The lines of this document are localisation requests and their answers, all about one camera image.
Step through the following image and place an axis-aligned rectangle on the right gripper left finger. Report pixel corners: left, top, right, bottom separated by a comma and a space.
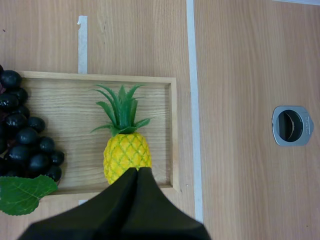
18, 167, 138, 240

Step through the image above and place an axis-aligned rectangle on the shallow wooden tray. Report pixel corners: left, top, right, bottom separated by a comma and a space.
15, 70, 180, 197

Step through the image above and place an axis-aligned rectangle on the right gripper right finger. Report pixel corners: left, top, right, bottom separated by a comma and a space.
119, 166, 212, 240

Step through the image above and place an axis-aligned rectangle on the bunch of dark toy grapes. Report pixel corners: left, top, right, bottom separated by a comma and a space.
0, 64, 66, 216

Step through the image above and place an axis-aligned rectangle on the yellow toy pineapple green crown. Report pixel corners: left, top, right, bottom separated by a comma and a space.
89, 84, 153, 186

